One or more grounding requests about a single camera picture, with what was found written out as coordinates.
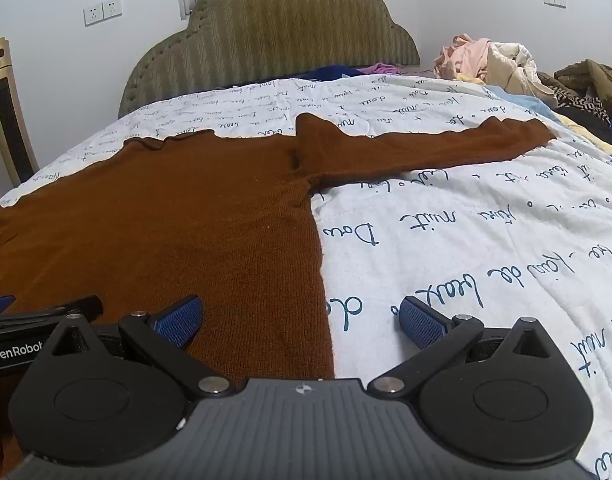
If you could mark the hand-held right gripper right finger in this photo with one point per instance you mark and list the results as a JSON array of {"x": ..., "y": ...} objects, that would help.
[{"x": 422, "y": 324}]

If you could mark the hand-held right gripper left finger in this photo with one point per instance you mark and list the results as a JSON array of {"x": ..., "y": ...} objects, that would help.
[{"x": 180, "y": 321}]

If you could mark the brown knit sweater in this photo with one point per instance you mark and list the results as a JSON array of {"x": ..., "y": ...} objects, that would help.
[{"x": 186, "y": 210}]

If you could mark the white printed blanket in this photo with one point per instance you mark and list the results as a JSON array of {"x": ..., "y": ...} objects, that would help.
[{"x": 436, "y": 220}]

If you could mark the gold tower fan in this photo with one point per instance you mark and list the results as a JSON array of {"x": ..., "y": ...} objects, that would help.
[{"x": 8, "y": 110}]

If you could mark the light blue cloth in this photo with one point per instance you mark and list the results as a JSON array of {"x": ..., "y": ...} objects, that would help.
[{"x": 526, "y": 102}]

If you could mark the pale yellow cloth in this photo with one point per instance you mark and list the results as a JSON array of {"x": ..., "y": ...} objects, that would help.
[{"x": 468, "y": 79}]

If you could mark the purple cloth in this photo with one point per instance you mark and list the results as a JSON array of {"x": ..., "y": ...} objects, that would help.
[{"x": 381, "y": 68}]

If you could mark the cream jacket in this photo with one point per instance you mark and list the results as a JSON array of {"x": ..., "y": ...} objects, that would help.
[{"x": 511, "y": 72}]

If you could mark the navy blue cloth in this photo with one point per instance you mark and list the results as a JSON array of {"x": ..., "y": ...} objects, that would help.
[{"x": 331, "y": 72}]

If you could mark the pink cloth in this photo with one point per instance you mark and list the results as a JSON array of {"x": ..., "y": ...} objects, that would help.
[{"x": 458, "y": 57}]

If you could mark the dark patterned cloth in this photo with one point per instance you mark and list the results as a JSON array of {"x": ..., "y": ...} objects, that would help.
[{"x": 593, "y": 110}]

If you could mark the brown jacket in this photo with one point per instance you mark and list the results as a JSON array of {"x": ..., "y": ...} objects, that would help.
[{"x": 591, "y": 77}]

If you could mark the olive padded headboard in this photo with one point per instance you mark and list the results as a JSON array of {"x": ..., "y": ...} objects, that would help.
[{"x": 286, "y": 35}]

